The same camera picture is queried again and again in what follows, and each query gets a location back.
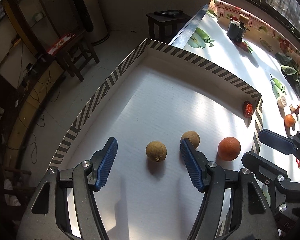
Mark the striped white cardboard tray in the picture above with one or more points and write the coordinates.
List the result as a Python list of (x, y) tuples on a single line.
[(157, 93)]

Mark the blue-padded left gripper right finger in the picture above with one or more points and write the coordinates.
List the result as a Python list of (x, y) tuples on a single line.
[(250, 215)]

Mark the black remote control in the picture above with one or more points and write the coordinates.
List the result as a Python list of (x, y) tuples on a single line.
[(169, 13)]

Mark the green leafy vegetable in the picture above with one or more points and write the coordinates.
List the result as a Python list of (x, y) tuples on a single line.
[(290, 70)]

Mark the orange mandarin on table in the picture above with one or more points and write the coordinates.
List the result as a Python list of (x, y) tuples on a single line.
[(289, 120)]

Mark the wooden chair with red cushion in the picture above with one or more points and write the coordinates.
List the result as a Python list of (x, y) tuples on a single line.
[(73, 52)]

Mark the red jujube date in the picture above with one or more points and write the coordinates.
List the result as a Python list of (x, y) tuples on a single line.
[(248, 109)]

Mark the beige puffed rice cake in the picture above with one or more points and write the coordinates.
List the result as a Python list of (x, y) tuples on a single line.
[(281, 101)]

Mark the fruit-print tablecloth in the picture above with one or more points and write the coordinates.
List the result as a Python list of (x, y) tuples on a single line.
[(256, 69)]

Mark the orange mandarin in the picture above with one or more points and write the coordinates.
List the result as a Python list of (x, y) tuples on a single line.
[(289, 120), (229, 149)]

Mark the dark jar with cork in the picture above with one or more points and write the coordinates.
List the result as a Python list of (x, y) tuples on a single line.
[(237, 27)]

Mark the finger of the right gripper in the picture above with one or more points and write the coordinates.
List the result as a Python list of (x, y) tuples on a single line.
[(266, 172), (290, 145)]

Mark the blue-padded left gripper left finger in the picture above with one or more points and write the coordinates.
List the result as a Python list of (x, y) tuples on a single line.
[(47, 215)]

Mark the tan longan fruit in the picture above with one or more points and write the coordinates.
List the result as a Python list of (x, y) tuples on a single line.
[(193, 138), (156, 151)]

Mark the broken rice cake piece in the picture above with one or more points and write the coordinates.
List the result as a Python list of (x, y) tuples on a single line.
[(294, 108)]

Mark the dark wooden stool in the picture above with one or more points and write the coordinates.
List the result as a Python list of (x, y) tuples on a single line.
[(164, 29)]

